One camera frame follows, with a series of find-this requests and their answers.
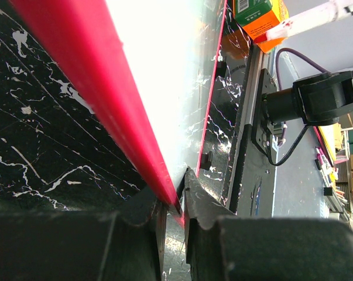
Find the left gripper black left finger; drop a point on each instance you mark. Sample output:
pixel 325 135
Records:
pixel 140 232

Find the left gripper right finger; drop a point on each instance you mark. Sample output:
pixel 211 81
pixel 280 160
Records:
pixel 202 230

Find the pink framed whiteboard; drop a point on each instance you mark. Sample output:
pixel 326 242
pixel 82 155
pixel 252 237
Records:
pixel 146 69

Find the red whiteboard marker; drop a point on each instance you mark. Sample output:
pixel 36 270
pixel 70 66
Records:
pixel 325 13

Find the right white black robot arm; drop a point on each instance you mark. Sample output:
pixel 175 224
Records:
pixel 319 100

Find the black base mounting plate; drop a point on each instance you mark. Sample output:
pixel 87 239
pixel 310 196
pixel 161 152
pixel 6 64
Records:
pixel 253 183

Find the markers on background shelf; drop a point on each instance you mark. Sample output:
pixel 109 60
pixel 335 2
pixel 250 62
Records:
pixel 330 173

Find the orange yellow tag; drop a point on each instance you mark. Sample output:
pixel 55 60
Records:
pixel 258 16

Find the aluminium rail frame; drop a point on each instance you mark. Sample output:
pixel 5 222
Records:
pixel 246 99

